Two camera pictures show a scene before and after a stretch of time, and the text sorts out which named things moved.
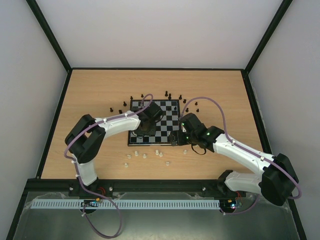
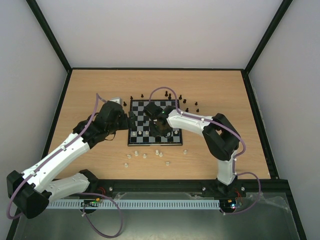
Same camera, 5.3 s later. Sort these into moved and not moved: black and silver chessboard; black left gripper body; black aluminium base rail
Moved: black left gripper body
Not moved: black and silver chessboard; black aluminium base rail
